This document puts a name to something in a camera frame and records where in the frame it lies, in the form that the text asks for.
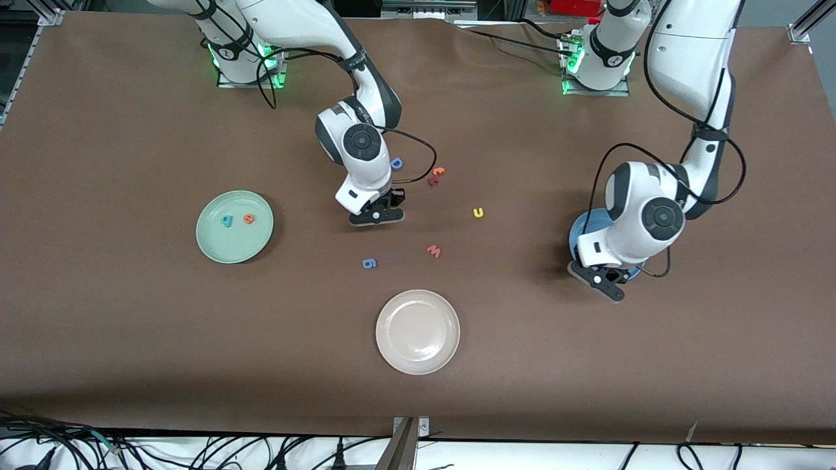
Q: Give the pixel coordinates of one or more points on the red box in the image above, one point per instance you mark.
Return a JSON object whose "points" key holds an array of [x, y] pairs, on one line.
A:
{"points": [[575, 6]]}

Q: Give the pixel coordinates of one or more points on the aluminium profile leg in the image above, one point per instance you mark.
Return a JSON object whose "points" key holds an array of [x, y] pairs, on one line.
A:
{"points": [[398, 454]]}

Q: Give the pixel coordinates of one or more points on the white paper scrap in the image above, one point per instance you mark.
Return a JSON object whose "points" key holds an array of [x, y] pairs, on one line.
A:
{"points": [[692, 431]]}

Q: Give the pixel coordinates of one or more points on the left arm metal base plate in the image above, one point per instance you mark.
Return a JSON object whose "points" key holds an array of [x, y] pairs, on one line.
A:
{"points": [[575, 92]]}

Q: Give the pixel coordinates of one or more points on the small metal bracket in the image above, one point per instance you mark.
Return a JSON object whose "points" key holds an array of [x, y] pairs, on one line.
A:
{"points": [[423, 427]]}

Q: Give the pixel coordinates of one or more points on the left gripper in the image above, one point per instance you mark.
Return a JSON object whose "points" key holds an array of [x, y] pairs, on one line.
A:
{"points": [[612, 277]]}

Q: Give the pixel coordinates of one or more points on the blue plate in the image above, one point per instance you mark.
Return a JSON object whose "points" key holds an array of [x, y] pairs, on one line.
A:
{"points": [[584, 228]]}

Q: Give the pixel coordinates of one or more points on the light green plate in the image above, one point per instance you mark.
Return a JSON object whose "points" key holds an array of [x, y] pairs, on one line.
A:
{"points": [[234, 245]]}

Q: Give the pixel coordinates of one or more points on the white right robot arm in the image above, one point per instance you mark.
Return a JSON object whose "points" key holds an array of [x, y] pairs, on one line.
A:
{"points": [[361, 140]]}

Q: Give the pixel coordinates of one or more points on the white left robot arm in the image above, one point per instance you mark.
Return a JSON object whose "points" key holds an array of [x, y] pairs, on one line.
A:
{"points": [[663, 219]]}

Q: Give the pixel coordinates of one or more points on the pink foam letter w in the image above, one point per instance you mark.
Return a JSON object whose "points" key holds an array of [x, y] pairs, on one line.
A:
{"points": [[434, 252]]}

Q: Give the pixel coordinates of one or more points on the aluminium frame rail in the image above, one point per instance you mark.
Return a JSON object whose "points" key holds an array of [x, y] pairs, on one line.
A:
{"points": [[29, 59]]}

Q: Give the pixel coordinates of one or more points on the beige plate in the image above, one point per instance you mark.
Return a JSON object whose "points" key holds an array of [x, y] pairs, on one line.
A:
{"points": [[417, 331]]}

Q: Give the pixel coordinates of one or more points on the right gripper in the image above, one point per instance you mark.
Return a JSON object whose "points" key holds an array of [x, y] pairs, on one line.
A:
{"points": [[396, 195]]}

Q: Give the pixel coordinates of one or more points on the grey metal equipment box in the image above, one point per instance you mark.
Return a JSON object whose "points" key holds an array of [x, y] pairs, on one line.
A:
{"points": [[405, 8]]}

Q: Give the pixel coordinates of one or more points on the aluminium frame corner profile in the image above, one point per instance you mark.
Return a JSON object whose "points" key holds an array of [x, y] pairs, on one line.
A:
{"points": [[806, 26]]}

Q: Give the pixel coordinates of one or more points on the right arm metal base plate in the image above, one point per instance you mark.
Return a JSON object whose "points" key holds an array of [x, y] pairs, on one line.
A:
{"points": [[282, 75]]}

